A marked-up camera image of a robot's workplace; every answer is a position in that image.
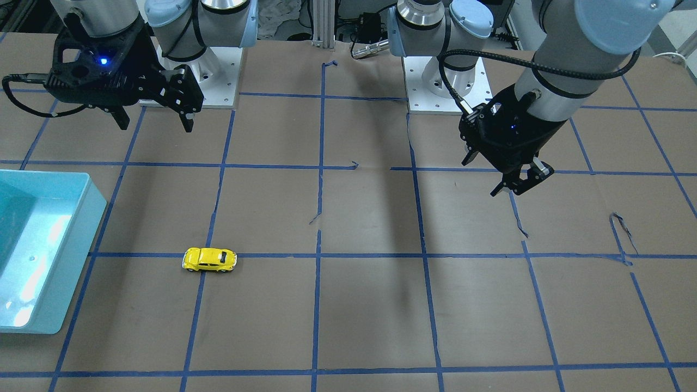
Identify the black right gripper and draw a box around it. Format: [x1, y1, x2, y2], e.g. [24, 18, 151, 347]
[43, 24, 204, 132]

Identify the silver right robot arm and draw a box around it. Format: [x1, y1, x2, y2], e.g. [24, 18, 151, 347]
[43, 1, 259, 132]

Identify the yellow toy beetle car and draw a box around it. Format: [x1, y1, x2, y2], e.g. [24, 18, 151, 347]
[182, 247, 237, 273]

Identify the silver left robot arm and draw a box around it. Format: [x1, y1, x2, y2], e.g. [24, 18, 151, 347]
[388, 1, 695, 195]

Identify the aluminium frame post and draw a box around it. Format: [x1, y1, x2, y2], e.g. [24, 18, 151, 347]
[311, 0, 336, 51]

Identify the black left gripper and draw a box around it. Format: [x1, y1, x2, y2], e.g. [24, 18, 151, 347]
[458, 84, 567, 197]

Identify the light blue plastic bin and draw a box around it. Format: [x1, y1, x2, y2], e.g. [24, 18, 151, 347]
[1, 169, 106, 334]

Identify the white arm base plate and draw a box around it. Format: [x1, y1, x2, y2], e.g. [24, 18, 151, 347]
[402, 56, 493, 115]
[140, 46, 242, 109]

